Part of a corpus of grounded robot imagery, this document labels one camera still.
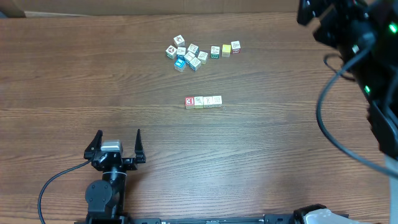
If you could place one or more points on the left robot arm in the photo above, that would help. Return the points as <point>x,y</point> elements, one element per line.
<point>105,197</point>

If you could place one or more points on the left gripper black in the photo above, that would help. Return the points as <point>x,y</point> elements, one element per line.
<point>131,162</point>

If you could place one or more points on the white block lower left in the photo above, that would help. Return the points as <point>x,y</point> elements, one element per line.
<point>195,64</point>

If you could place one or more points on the left red circle block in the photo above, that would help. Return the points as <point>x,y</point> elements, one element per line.
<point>171,52</point>

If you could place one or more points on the yellow-sided block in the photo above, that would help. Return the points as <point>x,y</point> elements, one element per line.
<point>198,102</point>

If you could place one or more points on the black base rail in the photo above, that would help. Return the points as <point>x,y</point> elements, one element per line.
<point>265,219</point>

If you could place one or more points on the green letter R block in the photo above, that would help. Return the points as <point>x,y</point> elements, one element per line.
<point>207,101</point>

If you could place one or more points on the white block orange side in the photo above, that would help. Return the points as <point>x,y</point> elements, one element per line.
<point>217,101</point>

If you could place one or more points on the red number three block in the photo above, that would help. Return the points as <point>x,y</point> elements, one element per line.
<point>189,102</point>

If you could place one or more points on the top red picture block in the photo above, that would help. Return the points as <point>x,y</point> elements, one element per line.
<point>179,41</point>

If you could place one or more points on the white block centre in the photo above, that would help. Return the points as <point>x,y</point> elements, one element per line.
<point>188,57</point>

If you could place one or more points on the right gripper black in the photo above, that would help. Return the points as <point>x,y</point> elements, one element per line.
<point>346,19</point>

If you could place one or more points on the green letter B block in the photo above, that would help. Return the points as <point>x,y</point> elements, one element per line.
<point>215,52</point>

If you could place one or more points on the white block blue print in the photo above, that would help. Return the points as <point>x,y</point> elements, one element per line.
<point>181,51</point>

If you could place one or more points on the white block green side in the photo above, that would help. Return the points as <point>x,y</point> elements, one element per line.
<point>203,57</point>

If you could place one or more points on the red-sided block far right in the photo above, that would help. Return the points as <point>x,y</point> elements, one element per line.
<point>235,47</point>

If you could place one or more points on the green print block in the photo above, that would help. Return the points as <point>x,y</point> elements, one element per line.
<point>193,49</point>

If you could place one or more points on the blue-sided block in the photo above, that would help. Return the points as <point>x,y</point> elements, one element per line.
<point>180,65</point>

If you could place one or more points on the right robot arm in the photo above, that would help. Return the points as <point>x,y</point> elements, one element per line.
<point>373,65</point>

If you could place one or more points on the yellow top block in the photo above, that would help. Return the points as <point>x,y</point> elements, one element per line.
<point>226,50</point>

